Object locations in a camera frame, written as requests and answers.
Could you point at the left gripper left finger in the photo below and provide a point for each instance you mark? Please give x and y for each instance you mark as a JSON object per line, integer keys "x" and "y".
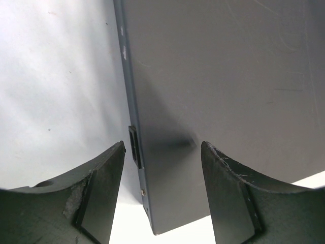
{"x": 75, "y": 207}

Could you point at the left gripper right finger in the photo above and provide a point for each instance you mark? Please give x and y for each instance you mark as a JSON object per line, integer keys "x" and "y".
{"x": 249, "y": 207}

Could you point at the black network switch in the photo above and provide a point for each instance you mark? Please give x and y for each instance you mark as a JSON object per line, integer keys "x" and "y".
{"x": 246, "y": 76}

